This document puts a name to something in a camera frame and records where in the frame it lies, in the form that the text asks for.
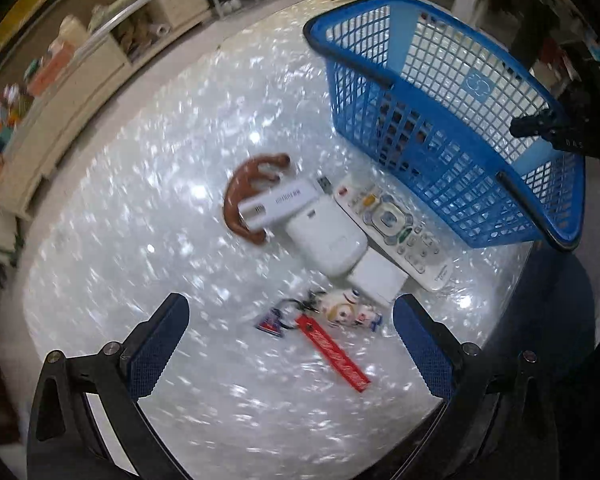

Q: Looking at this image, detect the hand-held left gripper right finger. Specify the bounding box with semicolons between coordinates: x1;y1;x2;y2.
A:
392;294;562;480

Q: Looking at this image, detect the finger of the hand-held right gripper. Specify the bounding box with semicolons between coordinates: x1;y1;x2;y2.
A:
510;109;587;154

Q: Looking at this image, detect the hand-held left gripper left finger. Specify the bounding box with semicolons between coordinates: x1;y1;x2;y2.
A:
27;292;191;480

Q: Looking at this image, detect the astronaut figure keychain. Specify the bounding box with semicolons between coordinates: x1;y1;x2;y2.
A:
252;287;385;393

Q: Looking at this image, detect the small white box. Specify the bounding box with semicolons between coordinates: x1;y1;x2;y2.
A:
346;252;410;307

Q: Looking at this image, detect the white remote control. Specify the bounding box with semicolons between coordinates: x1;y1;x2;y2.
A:
333;176;455;293

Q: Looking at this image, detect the brown checked wallet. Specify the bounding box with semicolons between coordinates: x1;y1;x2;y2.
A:
375;105;433;168

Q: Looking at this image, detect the white power bank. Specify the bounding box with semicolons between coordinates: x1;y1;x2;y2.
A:
284;195;370;278

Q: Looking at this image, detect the white USB stick device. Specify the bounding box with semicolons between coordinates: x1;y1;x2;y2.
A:
236;176;332;231

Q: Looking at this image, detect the brown wooden massager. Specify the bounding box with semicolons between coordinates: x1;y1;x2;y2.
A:
222;152;292;247

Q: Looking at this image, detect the blue plastic basket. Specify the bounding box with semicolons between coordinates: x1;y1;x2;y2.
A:
302;0;587;253

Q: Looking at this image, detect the long cream cabinet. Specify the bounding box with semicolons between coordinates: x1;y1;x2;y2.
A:
0;0;216;221

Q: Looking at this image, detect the orange box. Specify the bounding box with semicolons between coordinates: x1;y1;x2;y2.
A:
27;40;77;97

